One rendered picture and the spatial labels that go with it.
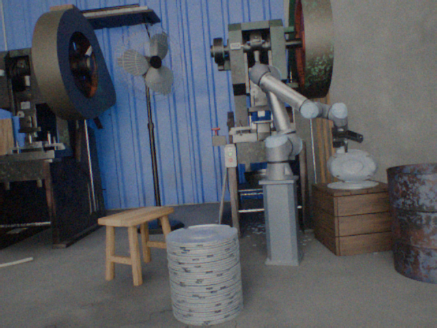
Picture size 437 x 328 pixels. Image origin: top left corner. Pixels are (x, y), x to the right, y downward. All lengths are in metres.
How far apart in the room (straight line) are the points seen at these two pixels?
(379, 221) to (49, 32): 2.38
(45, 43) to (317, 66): 1.80
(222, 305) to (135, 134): 2.87
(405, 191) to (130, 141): 3.01
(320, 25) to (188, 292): 1.80
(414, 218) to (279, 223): 0.65
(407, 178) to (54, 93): 2.24
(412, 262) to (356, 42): 2.82
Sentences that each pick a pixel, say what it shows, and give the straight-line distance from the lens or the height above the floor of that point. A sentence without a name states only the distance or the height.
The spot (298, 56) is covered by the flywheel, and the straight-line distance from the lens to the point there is 3.27.
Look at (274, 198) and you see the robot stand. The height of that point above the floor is 0.36.
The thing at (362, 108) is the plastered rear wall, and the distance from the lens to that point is 4.23.
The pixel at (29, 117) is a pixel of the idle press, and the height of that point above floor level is 0.96.
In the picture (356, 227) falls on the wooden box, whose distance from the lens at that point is 2.22.
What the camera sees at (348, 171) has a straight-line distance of 2.43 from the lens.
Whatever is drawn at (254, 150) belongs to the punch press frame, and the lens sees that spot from 2.65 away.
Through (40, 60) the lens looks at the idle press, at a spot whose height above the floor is 1.31.
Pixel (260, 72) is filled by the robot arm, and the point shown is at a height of 1.02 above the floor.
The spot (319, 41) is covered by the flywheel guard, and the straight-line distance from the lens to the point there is 2.60.
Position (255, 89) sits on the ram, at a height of 1.01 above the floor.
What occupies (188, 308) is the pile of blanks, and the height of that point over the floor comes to 0.07.
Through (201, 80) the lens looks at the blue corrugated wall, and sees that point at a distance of 4.07.
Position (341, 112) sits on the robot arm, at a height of 0.77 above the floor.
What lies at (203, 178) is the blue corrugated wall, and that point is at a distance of 4.06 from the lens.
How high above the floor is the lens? 0.70
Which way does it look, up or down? 5 degrees down
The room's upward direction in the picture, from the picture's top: 5 degrees counter-clockwise
